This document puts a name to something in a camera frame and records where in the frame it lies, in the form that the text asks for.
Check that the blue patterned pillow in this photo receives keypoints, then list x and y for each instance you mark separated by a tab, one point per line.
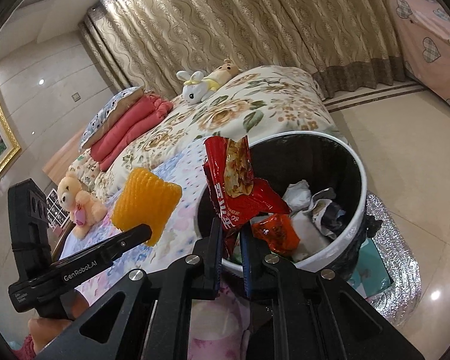
107	116

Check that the white cup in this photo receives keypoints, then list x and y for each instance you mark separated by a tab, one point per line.
306	217

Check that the orange snack wrapper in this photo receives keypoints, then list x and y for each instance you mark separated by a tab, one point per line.
277	231

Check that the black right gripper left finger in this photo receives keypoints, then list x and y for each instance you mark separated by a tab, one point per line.
145	316

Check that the orange foam fruit net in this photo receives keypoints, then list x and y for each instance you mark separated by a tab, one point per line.
146	199

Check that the pastel floral bedsheet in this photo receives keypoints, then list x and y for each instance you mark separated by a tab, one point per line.
218	328

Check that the tan small bear plush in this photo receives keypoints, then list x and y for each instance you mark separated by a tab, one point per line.
224	73

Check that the red snack wrapper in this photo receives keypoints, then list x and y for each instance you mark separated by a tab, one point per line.
236	193

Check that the folded red blanket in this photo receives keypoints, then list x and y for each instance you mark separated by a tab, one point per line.
145	114

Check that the beige patterned curtain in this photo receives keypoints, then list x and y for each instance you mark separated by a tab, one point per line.
343	44

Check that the left hand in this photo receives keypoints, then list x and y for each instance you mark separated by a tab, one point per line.
43	330

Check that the white bunny plush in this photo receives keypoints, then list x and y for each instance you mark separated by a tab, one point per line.
196	88

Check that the pink heart cover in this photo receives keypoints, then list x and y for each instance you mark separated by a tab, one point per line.
423	29

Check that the cream teddy bear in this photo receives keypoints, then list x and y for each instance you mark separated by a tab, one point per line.
84	209

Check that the photo frame on nightstand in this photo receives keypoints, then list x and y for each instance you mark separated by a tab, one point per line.
57	216

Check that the floral cream quilt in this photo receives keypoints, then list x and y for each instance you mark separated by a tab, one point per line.
258	103

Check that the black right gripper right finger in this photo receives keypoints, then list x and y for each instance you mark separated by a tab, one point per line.
313	315

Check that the silver glitter mat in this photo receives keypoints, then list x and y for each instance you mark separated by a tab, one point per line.
387	274

